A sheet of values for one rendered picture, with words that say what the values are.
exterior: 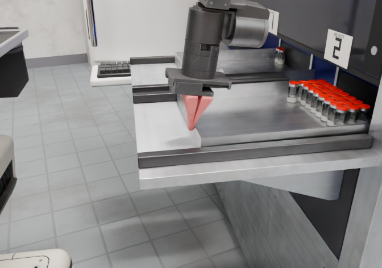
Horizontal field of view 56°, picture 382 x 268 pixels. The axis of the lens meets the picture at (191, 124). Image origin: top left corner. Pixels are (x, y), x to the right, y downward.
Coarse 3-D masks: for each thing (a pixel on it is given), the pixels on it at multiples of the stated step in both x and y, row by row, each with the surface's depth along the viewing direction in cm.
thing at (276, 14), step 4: (272, 12) 99; (276, 12) 97; (272, 16) 99; (276, 16) 97; (268, 20) 102; (276, 20) 97; (276, 24) 97; (276, 28) 97; (272, 32) 100; (276, 32) 98
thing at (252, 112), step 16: (304, 80) 86; (224, 96) 84; (240, 96) 84; (256, 96) 85; (272, 96) 85; (208, 112) 76; (224, 112) 76; (240, 112) 76; (256, 112) 76; (272, 112) 76; (288, 112) 76; (304, 112) 76; (208, 128) 69; (224, 128) 69; (240, 128) 69; (256, 128) 69; (272, 128) 69; (288, 128) 69; (304, 128) 61; (320, 128) 61; (336, 128) 62; (352, 128) 63; (368, 128) 63; (208, 144) 58; (224, 144) 59
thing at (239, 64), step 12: (264, 48) 117; (180, 60) 103; (228, 60) 116; (240, 60) 116; (252, 60) 116; (264, 60) 116; (228, 72) 103; (240, 72) 103; (252, 72) 92; (264, 72) 92; (276, 72) 93; (288, 72) 93; (300, 72) 94; (312, 72) 94
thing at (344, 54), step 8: (328, 32) 72; (336, 32) 70; (328, 40) 73; (336, 40) 70; (344, 40) 67; (328, 48) 73; (344, 48) 67; (328, 56) 73; (344, 56) 67; (344, 64) 68
